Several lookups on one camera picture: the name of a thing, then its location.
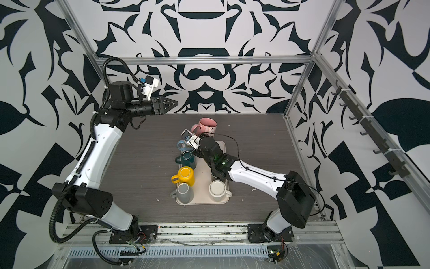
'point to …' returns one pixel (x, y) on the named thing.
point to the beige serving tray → (202, 176)
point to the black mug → (216, 175)
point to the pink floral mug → (206, 125)
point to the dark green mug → (186, 159)
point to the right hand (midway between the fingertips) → (197, 132)
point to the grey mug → (183, 193)
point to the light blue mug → (183, 145)
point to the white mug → (217, 190)
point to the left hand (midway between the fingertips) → (175, 100)
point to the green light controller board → (275, 253)
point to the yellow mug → (185, 175)
